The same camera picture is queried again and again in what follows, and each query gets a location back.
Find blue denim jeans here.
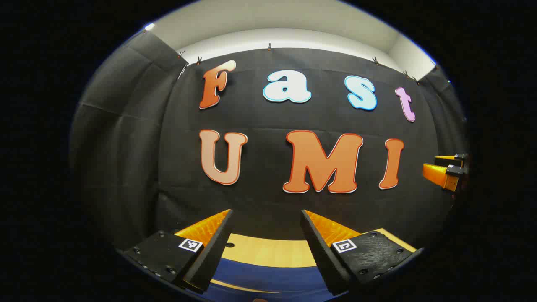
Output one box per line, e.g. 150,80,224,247
208,258,336,302

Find black backdrop cloth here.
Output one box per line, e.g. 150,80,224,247
69,29,468,252

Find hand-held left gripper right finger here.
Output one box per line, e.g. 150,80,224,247
300,209,424,296

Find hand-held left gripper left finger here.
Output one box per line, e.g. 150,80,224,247
122,209,234,294

